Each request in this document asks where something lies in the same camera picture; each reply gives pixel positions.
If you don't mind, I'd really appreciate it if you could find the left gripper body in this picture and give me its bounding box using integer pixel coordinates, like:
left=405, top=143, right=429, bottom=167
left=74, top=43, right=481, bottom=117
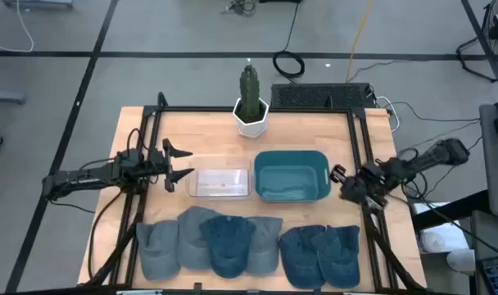
left=145, top=138, right=177, bottom=193

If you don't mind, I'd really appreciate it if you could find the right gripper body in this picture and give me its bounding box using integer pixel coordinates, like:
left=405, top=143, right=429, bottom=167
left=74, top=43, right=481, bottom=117
left=329, top=163, right=392, bottom=210

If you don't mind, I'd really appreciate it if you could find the grey cap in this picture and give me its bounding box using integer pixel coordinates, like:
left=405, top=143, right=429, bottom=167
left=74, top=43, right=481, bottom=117
left=177, top=206, right=224, bottom=270
left=244, top=216, right=283, bottom=277
left=135, top=220, right=181, bottom=283

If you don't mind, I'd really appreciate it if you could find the dark blue cap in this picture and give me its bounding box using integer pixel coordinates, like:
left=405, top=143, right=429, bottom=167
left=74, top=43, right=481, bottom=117
left=198, top=215, right=256, bottom=279
left=278, top=224, right=330, bottom=291
left=314, top=224, right=361, bottom=290

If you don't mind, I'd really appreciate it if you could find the clear plastic container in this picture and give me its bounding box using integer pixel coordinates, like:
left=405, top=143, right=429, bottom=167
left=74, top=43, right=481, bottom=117
left=186, top=158, right=253, bottom=201

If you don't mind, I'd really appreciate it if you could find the teal plastic bin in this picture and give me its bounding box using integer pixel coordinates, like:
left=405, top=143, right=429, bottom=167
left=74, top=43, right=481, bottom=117
left=253, top=149, right=332, bottom=204

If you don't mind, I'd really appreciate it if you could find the white hexagonal plant pot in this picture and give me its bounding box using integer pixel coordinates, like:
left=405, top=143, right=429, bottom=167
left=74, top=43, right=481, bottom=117
left=232, top=97, right=270, bottom=139

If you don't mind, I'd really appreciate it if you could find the green cactus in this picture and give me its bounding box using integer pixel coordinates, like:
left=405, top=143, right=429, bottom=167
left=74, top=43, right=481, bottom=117
left=238, top=64, right=261, bottom=123

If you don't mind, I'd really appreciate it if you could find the black desk beam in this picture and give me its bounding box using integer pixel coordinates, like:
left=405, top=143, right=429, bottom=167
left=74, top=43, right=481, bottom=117
left=410, top=190, right=491, bottom=230

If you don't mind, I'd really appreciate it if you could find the white roll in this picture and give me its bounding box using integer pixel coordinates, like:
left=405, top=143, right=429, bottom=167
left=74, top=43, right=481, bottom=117
left=419, top=229, right=471, bottom=255
left=446, top=248, right=478, bottom=274

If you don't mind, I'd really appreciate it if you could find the black perforated computer case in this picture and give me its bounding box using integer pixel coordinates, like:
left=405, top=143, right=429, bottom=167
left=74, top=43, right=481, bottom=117
left=269, top=83, right=377, bottom=110

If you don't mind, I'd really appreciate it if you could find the grey side table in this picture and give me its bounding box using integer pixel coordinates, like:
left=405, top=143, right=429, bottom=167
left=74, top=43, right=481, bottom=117
left=479, top=103, right=498, bottom=218

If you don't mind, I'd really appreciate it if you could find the grey metal base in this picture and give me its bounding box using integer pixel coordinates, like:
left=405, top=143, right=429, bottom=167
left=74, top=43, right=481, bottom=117
left=0, top=90, right=27, bottom=105

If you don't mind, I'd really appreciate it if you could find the grey metal bar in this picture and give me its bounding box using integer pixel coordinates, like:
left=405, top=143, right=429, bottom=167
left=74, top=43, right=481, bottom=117
left=2, top=0, right=75, bottom=10

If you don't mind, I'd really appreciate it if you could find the black metal table frame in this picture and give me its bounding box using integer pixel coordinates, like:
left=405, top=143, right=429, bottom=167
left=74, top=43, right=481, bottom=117
left=76, top=92, right=428, bottom=295

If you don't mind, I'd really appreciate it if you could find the white looped cable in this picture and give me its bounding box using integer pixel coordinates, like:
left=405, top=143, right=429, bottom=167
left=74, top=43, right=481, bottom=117
left=373, top=96, right=401, bottom=133

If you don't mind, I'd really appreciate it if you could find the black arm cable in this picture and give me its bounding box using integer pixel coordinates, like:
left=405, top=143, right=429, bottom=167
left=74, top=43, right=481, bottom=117
left=87, top=188, right=125, bottom=280

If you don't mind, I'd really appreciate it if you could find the thin black cable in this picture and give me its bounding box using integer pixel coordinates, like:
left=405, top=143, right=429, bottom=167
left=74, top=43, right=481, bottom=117
left=386, top=100, right=482, bottom=124

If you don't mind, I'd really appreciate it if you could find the coiled black cable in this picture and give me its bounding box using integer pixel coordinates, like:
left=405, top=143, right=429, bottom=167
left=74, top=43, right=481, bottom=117
left=272, top=0, right=306, bottom=79

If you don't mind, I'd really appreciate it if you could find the yellow floor cable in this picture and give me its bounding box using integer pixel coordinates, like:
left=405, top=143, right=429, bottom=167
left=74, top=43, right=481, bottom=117
left=345, top=0, right=375, bottom=83

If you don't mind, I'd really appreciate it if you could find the tangled black cable bundle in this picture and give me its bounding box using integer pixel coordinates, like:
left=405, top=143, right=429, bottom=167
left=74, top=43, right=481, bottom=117
left=220, top=0, right=259, bottom=17

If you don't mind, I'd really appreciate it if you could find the white floor cable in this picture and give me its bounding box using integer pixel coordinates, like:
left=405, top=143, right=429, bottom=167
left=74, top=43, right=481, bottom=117
left=0, top=0, right=35, bottom=53

